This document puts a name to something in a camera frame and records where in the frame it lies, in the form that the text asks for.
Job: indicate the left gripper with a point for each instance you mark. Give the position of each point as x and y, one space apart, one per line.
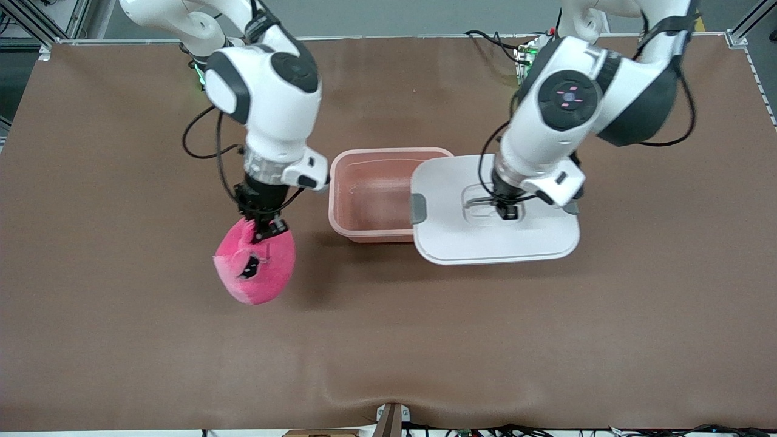
503 193

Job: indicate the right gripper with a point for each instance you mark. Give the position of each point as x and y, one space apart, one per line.
261 198

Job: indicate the white box lid grey clips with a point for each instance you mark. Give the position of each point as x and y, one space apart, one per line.
485 243

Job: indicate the pink plush toy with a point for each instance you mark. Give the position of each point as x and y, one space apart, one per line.
267 273

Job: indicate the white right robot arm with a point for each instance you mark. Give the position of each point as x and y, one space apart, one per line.
273 103

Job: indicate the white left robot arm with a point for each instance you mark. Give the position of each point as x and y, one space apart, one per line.
564 121

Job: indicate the pink translucent plastic box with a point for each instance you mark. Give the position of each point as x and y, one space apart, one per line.
370 194

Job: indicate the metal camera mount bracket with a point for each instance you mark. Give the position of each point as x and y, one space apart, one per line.
391 422

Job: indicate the aluminium frame profile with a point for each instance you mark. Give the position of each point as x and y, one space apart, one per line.
753 18
76 18

